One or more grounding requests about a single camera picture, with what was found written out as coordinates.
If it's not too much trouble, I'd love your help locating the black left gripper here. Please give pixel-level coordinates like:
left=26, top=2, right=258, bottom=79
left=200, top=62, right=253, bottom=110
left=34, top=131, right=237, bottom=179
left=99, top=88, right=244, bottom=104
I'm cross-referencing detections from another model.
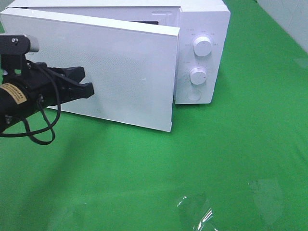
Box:
left=4, top=63, right=94, bottom=113

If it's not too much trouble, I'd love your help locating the white microwave door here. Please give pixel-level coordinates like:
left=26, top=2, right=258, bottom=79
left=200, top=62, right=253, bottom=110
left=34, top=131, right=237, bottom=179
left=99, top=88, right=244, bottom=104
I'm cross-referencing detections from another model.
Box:
left=0, top=6, right=180, bottom=132

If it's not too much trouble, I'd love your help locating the round white door button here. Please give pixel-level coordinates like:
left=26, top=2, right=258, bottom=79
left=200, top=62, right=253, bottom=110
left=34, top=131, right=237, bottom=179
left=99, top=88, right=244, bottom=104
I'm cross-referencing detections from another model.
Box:
left=187, top=90, right=202, bottom=102

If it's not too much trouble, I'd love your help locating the white round knob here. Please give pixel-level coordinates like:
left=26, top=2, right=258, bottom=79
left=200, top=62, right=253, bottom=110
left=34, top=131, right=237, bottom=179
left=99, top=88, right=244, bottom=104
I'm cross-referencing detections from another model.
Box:
left=193, top=36, right=212, bottom=57
left=190, top=67, right=207, bottom=85

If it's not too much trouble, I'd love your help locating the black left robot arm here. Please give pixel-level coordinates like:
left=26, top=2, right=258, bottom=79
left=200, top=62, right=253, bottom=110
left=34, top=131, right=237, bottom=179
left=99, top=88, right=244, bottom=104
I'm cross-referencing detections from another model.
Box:
left=0, top=61, right=94, bottom=137

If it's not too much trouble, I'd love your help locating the white microwave oven body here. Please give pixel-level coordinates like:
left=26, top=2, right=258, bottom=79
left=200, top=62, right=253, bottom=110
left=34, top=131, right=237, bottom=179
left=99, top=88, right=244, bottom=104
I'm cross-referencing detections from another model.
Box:
left=0, top=0, right=231, bottom=104

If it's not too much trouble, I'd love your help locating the clear plastic wrap piece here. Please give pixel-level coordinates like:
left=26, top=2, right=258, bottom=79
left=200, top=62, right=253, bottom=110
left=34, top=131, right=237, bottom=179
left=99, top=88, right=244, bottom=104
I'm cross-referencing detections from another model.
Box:
left=176, top=192, right=218, bottom=231

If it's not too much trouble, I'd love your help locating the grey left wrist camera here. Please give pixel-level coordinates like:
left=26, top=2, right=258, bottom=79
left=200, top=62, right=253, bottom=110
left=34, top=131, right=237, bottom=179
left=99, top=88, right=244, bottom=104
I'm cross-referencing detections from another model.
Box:
left=0, top=34, right=40, bottom=75

